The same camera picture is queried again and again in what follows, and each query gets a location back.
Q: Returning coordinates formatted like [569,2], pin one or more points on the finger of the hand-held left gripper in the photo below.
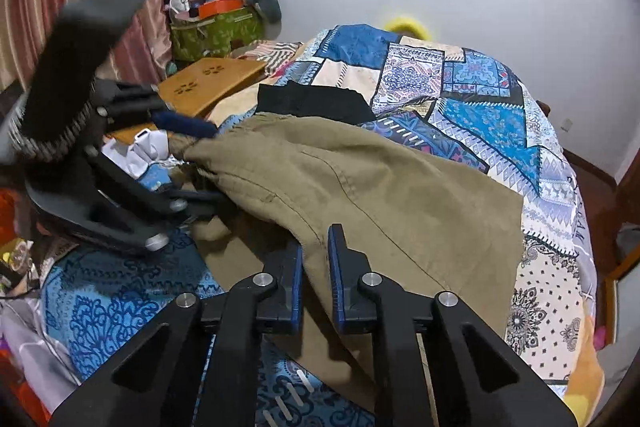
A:
[185,123]
[170,204]

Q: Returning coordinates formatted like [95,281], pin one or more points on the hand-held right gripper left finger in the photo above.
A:
[298,292]

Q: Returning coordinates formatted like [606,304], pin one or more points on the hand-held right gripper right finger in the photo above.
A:
[334,292]

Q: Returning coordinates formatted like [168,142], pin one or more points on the khaki pants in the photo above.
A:
[400,207]

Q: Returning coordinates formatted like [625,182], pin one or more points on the wooden lap desk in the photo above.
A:
[210,82]

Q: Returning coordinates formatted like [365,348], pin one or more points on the white cloth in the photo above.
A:
[145,152]

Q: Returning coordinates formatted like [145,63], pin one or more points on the green patterned bag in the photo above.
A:
[215,34]

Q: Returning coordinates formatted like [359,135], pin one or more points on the orange box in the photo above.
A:
[220,9]

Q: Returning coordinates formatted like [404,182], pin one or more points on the black cloth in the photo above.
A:
[310,102]

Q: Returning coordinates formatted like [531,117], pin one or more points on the heap of mixed clothes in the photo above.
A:
[20,337]

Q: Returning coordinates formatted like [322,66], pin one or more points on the blue patchwork blanket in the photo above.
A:
[475,117]

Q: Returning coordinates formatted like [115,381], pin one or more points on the yellow round object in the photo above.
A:
[407,26]

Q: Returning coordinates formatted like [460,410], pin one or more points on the wooden bed frame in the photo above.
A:
[595,177]

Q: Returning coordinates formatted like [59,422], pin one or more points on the white wall socket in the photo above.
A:
[567,125]

